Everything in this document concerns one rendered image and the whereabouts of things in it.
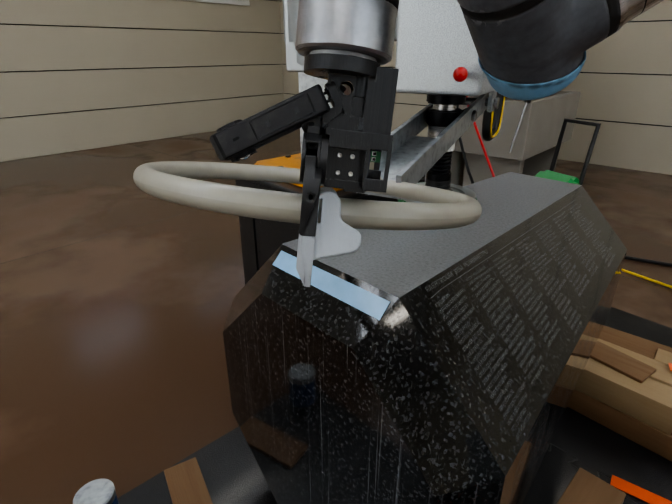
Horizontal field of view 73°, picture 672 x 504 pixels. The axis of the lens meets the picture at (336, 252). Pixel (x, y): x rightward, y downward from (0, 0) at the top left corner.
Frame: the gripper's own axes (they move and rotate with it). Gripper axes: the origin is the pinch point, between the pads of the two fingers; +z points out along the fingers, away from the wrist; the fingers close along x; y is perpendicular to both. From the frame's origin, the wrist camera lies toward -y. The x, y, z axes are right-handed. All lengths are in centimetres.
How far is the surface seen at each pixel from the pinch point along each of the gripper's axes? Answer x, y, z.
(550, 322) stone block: 47, 57, 21
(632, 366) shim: 93, 119, 51
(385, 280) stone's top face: 36.3, 16.2, 11.3
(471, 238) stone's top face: 56, 39, 5
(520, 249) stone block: 58, 52, 7
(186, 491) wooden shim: 71, -28, 91
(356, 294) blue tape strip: 35.1, 10.9, 14.1
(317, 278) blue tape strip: 42.7, 3.6, 13.9
